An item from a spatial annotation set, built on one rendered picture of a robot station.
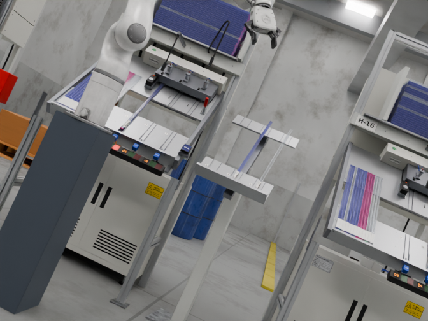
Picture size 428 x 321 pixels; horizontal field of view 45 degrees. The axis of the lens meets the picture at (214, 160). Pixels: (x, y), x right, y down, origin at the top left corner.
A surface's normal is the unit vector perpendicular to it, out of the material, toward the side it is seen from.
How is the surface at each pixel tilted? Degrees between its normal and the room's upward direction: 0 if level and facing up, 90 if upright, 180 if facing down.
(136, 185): 90
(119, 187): 90
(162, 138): 42
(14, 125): 90
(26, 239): 90
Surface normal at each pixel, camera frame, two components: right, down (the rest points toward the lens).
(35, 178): -0.12, -0.11
